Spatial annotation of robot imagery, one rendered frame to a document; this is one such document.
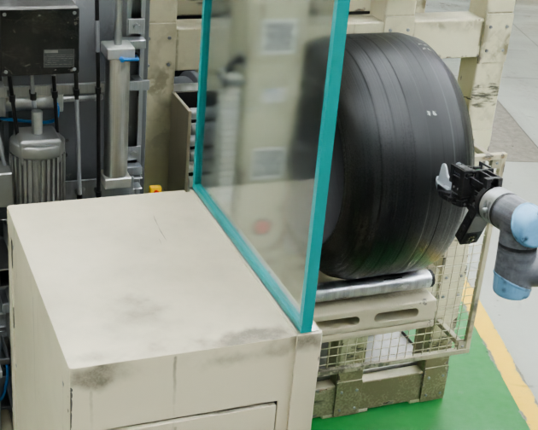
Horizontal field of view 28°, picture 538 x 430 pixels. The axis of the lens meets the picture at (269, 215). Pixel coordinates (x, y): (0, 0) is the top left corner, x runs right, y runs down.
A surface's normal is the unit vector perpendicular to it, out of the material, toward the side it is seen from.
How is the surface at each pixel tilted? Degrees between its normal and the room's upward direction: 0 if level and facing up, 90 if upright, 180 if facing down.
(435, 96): 42
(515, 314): 0
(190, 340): 0
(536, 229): 84
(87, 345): 0
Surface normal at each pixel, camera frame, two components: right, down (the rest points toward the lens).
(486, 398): 0.08, -0.90
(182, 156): -0.93, 0.09
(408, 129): 0.34, -0.16
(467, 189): 0.37, 0.34
